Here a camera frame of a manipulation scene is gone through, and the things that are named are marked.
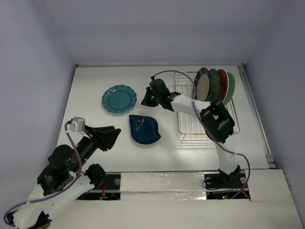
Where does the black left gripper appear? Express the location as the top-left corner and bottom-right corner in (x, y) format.
(72, 124), (122, 171)

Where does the dark blue leaf plate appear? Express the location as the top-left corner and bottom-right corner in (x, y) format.
(129, 114), (162, 145)

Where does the teal scalloped plate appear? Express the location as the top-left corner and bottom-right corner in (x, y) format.
(101, 84), (138, 115)

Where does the brown striped rim plate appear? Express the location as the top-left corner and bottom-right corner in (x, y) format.
(194, 67), (210, 101)

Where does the dark teal glazed plate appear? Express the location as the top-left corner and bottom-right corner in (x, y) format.
(206, 69), (219, 102)

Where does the red plate teal flower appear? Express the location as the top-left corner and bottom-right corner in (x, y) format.
(217, 69), (228, 102)

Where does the mint green flower plate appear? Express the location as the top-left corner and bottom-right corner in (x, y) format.
(223, 72), (235, 105)

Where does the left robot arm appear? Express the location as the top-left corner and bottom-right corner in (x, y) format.
(3, 117), (121, 229)

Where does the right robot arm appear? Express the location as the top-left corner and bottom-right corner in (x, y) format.
(141, 77), (241, 187)

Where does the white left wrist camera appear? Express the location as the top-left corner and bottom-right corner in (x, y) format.
(67, 117), (87, 136)

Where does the wire dish rack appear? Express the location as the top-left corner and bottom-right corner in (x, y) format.
(172, 68), (240, 143)

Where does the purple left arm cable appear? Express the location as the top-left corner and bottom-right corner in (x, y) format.
(3, 120), (84, 226)

